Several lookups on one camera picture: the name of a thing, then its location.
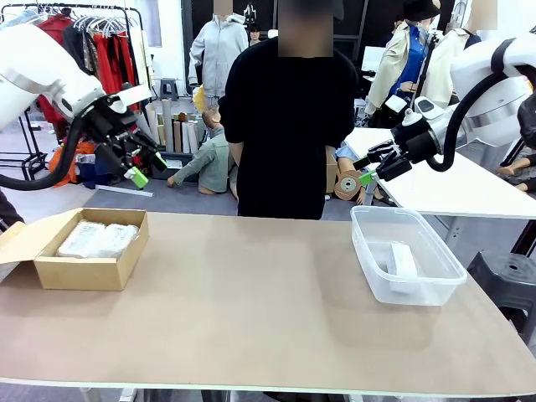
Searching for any yellow cloth piece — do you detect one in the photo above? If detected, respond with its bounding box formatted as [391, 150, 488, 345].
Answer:
[192, 83, 209, 111]

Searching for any white floor strip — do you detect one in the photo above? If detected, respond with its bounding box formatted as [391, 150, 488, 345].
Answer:
[95, 184, 155, 198]

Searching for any grey plastic stool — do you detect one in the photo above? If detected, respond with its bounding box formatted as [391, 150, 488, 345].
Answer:
[160, 77, 180, 102]

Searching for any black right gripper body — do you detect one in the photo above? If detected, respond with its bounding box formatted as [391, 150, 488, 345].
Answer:
[391, 124, 442, 166]

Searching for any mannequin cream jacket navy shirt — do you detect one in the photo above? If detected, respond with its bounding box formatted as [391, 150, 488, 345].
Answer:
[422, 0, 482, 111]

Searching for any black hanging garment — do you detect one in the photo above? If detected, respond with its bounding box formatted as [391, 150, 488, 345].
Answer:
[62, 25, 101, 76]

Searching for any person in black shirt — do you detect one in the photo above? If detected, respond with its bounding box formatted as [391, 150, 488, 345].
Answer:
[217, 0, 359, 221]

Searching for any black right arm hose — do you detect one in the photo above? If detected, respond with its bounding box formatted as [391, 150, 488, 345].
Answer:
[426, 37, 521, 173]

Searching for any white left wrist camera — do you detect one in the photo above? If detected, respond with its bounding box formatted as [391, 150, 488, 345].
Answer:
[109, 85, 152, 114]

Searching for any mannequin beige jacket blue shirt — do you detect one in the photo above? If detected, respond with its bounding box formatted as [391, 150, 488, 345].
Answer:
[363, 0, 441, 129]

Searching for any bubble-wrapped clock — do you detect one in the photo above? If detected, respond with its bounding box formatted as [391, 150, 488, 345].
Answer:
[100, 223, 141, 259]
[56, 219, 108, 260]

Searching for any black tripod pole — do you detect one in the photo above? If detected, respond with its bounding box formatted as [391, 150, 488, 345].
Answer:
[404, 31, 441, 133]

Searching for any white wire rack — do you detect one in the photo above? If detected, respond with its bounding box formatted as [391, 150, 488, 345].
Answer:
[346, 98, 370, 127]

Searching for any black arm hose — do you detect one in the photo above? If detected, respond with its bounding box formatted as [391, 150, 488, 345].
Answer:
[0, 104, 101, 192]
[426, 37, 521, 173]

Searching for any orange cloth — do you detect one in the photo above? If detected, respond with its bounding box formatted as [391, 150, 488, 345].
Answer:
[49, 141, 98, 188]

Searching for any cream hanging garment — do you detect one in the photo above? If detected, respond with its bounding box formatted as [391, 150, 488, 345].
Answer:
[127, 27, 157, 91]

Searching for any brown paper spool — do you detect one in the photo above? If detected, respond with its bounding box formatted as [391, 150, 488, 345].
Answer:
[333, 167, 366, 202]

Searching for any black metal clothes rack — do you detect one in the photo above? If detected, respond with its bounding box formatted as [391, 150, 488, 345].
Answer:
[0, 3, 146, 190]

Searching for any white unwrapped alarm clock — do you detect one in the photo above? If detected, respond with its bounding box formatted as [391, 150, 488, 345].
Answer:
[384, 241, 420, 294]

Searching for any mannequin in grey hoodie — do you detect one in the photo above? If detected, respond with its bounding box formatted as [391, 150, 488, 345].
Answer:
[187, 0, 251, 101]

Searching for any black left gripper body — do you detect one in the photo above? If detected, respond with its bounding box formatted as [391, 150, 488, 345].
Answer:
[85, 104, 140, 148]

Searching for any black left arm hose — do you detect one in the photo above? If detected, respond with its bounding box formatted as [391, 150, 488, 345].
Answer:
[0, 104, 101, 192]

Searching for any red hanging coat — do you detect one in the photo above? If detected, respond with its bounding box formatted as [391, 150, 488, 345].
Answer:
[36, 13, 75, 125]

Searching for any red hanging dress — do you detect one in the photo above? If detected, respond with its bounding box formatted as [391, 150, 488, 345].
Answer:
[92, 32, 143, 167]

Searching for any clear plastic container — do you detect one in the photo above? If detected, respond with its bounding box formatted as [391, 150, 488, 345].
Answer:
[350, 204, 469, 307]

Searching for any open cardboard box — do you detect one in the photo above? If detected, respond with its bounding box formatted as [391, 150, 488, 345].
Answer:
[0, 208, 151, 292]

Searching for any lying mannequin light blue cloth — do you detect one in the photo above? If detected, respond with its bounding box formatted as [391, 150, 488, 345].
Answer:
[333, 144, 369, 172]

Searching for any white monitor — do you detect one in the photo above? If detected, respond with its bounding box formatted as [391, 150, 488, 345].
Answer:
[362, 44, 389, 72]

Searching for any white background table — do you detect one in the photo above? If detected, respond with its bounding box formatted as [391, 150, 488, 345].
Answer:
[338, 126, 536, 244]

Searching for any black storage bin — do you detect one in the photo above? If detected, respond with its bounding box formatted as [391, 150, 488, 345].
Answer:
[149, 148, 198, 181]

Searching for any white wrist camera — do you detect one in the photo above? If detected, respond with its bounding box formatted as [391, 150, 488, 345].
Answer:
[384, 94, 424, 127]
[109, 85, 152, 114]

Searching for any bystander dark sleeve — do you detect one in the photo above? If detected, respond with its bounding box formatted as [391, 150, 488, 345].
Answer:
[0, 188, 25, 235]

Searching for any grey paper roll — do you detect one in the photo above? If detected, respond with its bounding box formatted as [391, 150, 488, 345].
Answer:
[162, 99, 174, 152]

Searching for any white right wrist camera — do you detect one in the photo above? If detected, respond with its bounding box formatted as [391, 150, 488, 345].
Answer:
[384, 94, 424, 127]

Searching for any black stand leg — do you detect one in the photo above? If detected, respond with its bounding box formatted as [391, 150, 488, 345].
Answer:
[509, 217, 536, 257]

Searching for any brown background carton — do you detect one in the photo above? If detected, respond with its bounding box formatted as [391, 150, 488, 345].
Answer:
[322, 148, 340, 196]

